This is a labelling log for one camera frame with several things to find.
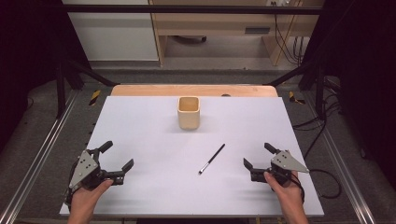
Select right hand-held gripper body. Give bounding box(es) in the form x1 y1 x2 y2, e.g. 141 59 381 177
249 149 310 188

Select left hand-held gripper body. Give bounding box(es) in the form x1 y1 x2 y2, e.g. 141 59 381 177
68 148 126 190

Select black makeup brush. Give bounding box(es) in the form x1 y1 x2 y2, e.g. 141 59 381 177
198 143 226 176

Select square wooden cup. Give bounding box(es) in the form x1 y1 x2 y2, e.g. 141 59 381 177
177 95 201 131

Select person's left hand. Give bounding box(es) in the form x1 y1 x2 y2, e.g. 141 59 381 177
68 179 115 217

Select person's right hand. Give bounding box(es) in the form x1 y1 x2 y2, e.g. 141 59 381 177
263 170 305 213

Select yellow black floor tape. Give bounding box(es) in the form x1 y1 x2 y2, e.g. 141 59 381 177
287 91 306 105
88 89 103 107

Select white table mat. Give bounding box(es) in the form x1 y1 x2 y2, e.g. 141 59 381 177
59 95 325 218

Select black metal stand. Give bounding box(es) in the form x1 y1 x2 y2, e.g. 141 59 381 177
263 60 327 121
55 58 121 119

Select white cabinet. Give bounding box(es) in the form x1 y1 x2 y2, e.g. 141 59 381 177
61 0 160 63

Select black curtain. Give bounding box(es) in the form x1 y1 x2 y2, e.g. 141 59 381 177
0 0 92 154
302 0 396 189

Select wooden desk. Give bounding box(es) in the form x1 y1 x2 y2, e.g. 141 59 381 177
148 0 325 67

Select left hand-held gripper cable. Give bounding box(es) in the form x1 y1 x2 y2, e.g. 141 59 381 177
63 160 80 213

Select hand-held gripper cable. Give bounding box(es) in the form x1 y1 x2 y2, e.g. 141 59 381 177
63 160 80 213
290 170 306 204

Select right hand-held gripper cable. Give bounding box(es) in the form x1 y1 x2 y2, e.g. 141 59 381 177
290 170 306 204

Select black floor cables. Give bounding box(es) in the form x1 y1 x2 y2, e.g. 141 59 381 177
291 76 343 161

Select aluminium floor rail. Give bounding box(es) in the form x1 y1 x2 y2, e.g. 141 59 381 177
0 89 79 224
302 92 378 224

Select black floor cable loop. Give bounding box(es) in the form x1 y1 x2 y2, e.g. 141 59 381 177
307 168 343 201

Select hanging black cable bundle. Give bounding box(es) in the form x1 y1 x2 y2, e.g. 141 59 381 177
273 13 306 67

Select grey desk drawer handle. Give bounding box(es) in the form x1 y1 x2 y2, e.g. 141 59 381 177
244 26 272 35

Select black horizontal frame bar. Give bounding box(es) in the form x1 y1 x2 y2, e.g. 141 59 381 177
60 4 323 15

